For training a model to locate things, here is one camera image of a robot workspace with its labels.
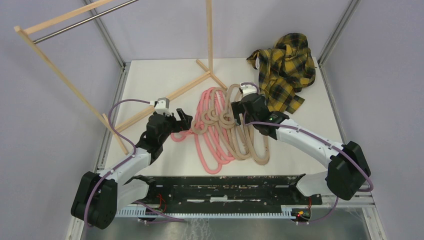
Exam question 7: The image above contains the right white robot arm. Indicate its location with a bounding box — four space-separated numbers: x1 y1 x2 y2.
230 93 374 204

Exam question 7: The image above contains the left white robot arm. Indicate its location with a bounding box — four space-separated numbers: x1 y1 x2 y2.
70 108 193 230

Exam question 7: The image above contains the pink hanger inner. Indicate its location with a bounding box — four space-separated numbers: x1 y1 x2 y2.
195 89 237 162

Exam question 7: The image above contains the pink hanger middle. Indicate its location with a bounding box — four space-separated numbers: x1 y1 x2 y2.
188 87 235 175

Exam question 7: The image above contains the yellow plaid shirt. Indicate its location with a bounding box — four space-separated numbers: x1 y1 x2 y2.
246 32 316 114

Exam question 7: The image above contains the wooden clothes rack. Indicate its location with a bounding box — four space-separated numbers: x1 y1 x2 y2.
13 0 229 156

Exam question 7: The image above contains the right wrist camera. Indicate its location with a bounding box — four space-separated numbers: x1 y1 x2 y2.
239 82 258 98

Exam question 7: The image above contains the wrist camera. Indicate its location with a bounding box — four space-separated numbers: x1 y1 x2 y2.
239 82 258 98
154 97 172 117

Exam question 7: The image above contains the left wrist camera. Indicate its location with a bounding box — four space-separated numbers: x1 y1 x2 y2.
154 97 172 117

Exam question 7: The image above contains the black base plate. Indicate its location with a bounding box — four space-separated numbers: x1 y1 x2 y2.
141 175 323 214

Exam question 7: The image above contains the white cable comb rail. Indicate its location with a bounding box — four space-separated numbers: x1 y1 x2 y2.
115 205 295 220

